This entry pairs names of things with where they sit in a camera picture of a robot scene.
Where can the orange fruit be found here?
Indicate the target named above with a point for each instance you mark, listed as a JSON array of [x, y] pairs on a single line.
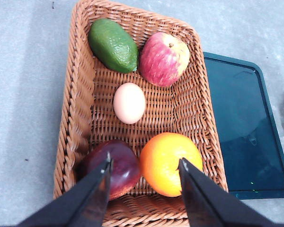
[[159, 161]]

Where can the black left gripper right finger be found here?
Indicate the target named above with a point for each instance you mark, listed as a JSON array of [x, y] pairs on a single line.
[[209, 205]]

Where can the red yellow apple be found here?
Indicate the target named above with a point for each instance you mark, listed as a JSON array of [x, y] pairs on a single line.
[[164, 58]]

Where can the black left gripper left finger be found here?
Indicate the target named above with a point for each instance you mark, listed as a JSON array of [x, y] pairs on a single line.
[[83, 205]]

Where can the beige egg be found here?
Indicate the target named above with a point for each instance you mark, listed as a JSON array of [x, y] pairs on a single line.
[[129, 103]]

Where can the green avocado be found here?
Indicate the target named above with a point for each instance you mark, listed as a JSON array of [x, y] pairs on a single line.
[[112, 45]]

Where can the brown wicker basket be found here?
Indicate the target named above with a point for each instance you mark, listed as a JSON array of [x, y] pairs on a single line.
[[132, 75]]

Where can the dark teal rectangular tray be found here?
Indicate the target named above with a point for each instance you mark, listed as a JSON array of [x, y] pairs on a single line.
[[251, 143]]

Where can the dark purple plum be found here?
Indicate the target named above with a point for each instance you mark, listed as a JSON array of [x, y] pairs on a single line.
[[126, 167]]

